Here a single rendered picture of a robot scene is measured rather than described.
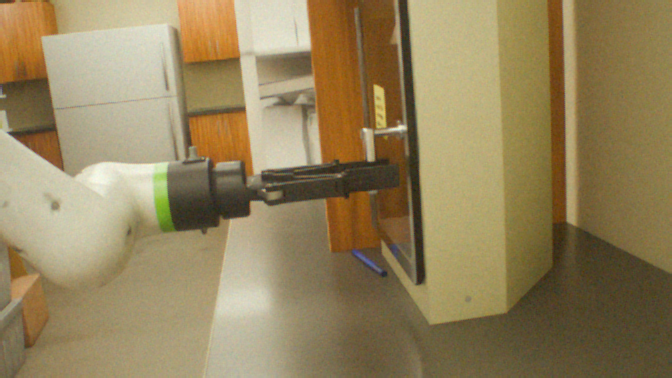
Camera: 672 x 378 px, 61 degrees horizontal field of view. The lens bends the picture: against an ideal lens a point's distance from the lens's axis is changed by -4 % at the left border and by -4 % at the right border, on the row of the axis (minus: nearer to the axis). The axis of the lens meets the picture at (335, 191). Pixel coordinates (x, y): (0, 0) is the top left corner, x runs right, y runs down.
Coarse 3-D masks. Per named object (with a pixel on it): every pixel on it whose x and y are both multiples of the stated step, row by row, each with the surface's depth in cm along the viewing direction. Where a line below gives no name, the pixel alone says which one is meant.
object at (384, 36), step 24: (384, 0) 78; (360, 24) 98; (384, 24) 80; (384, 48) 82; (384, 72) 84; (408, 72) 73; (384, 96) 86; (408, 96) 73; (408, 120) 74; (384, 144) 90; (408, 144) 75; (408, 168) 76; (384, 192) 95; (408, 192) 78; (384, 216) 97; (408, 216) 79; (384, 240) 100; (408, 240) 81; (408, 264) 83
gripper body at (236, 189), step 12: (216, 168) 75; (228, 168) 75; (240, 168) 75; (216, 180) 74; (228, 180) 74; (240, 180) 74; (252, 180) 77; (264, 180) 76; (276, 180) 75; (228, 192) 74; (240, 192) 74; (252, 192) 74; (228, 204) 74; (240, 204) 74; (228, 216) 76; (240, 216) 76
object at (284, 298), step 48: (240, 240) 128; (288, 240) 125; (576, 240) 107; (240, 288) 99; (288, 288) 97; (336, 288) 96; (384, 288) 94; (576, 288) 86; (624, 288) 84; (240, 336) 81; (288, 336) 80; (336, 336) 79; (384, 336) 77; (432, 336) 76; (480, 336) 75; (528, 336) 73; (576, 336) 72; (624, 336) 71
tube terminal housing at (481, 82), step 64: (448, 0) 71; (512, 0) 76; (448, 64) 72; (512, 64) 77; (448, 128) 74; (512, 128) 78; (448, 192) 76; (512, 192) 79; (384, 256) 108; (448, 256) 78; (512, 256) 81; (448, 320) 79
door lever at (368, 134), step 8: (368, 128) 78; (376, 128) 78; (384, 128) 78; (392, 128) 78; (400, 128) 77; (360, 136) 79; (368, 136) 78; (376, 136) 78; (384, 136) 78; (400, 136) 78; (368, 144) 78; (368, 152) 78; (376, 152) 78; (368, 160) 78; (376, 160) 78; (368, 192) 79; (376, 192) 79
